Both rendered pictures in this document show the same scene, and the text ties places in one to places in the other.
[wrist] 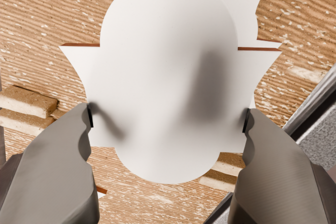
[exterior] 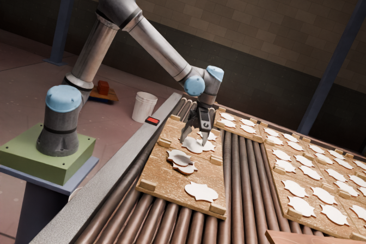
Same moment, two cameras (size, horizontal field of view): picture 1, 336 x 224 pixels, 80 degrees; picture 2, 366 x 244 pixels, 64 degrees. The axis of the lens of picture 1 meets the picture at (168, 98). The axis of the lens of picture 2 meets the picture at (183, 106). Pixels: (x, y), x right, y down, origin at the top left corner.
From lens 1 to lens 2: 1.22 m
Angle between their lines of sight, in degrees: 45
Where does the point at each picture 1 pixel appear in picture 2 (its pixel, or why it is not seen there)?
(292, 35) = (161, 163)
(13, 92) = (219, 163)
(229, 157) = (164, 144)
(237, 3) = (178, 163)
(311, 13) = (159, 164)
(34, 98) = (214, 161)
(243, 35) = (175, 160)
